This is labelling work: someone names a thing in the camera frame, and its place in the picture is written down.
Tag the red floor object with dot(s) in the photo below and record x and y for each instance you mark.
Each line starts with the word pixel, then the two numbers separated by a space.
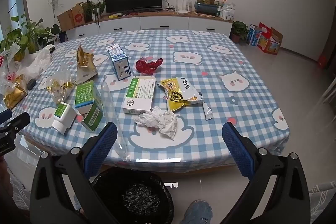
pixel 323 60

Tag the large leafy pothos plant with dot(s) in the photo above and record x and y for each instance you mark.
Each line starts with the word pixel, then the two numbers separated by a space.
pixel 23 35

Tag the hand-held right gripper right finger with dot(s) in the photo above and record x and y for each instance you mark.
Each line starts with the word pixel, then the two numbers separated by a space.
pixel 236 150

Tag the white printed bag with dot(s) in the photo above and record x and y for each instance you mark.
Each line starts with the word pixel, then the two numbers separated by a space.
pixel 227 12

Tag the dried white plant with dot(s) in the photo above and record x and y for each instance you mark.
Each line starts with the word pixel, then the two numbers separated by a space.
pixel 54 2

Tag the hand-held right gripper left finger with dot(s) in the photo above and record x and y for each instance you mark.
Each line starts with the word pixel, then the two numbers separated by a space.
pixel 103 145

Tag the thin-leaved potted plant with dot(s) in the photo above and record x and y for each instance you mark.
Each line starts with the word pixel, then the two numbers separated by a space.
pixel 92 7

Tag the blue printed box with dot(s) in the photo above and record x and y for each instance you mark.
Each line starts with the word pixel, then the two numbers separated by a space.
pixel 254 36

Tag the blue checkered tablecloth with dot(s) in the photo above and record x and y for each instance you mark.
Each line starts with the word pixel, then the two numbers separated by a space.
pixel 210 69

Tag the small potted floor plant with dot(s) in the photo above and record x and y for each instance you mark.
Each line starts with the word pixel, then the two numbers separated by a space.
pixel 239 28

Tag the blue planter with bonsai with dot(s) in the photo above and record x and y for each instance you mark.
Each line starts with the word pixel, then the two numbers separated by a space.
pixel 206 7

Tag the small white sachet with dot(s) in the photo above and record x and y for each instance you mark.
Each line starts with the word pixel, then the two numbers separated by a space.
pixel 208 111

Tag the cardboard box with red flower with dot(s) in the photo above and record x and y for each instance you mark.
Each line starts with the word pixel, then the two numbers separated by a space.
pixel 78 16

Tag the yellow snack packet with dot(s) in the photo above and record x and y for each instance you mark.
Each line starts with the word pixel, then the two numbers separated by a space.
pixel 178 98

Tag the grey patterned rug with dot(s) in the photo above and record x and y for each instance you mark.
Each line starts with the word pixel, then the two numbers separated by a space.
pixel 321 203
pixel 21 192

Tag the white television cabinet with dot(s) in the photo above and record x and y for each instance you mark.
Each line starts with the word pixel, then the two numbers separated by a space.
pixel 162 22

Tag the white router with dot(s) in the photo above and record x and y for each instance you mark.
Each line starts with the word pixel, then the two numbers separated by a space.
pixel 183 12

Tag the tall green medicine box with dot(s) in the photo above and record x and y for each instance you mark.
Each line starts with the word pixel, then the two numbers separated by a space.
pixel 85 95

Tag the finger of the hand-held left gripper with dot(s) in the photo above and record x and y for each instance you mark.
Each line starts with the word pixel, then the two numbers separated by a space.
pixel 16 121
pixel 5 115

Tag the blue white carton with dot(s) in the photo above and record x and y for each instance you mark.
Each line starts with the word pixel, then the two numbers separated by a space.
pixel 119 66

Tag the yellow flat item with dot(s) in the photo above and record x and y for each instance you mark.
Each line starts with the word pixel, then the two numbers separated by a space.
pixel 115 14

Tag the spray bottle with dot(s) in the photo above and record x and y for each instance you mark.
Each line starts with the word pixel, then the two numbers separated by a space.
pixel 223 1

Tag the white tissue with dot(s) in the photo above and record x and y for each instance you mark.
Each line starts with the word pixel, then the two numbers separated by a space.
pixel 160 120

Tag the small white green-topped box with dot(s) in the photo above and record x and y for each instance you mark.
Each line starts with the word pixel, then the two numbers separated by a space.
pixel 64 113

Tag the white plastic bag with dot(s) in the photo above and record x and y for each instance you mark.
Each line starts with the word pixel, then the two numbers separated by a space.
pixel 36 61

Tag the person's blue shoe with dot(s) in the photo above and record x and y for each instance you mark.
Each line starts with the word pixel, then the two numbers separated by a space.
pixel 198 213

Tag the red printed box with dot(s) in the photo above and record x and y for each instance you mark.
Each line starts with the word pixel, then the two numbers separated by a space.
pixel 270 44

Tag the clear bag with gold foil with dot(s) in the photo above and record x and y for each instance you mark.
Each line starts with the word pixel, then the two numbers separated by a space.
pixel 59 86

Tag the red mesh wrapper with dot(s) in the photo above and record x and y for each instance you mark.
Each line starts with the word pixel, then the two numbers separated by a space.
pixel 147 66

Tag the black lined trash bin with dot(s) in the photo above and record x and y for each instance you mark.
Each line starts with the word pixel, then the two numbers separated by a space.
pixel 131 195

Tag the clear plastic tube wrapper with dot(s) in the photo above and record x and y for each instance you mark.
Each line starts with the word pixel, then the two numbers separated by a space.
pixel 110 108

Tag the white medicine box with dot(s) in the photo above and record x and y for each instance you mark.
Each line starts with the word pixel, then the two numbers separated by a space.
pixel 139 95

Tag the small dark remote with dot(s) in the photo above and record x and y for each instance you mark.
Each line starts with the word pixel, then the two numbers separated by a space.
pixel 31 84

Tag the plain cardboard box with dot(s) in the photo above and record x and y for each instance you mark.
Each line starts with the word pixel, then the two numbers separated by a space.
pixel 65 21

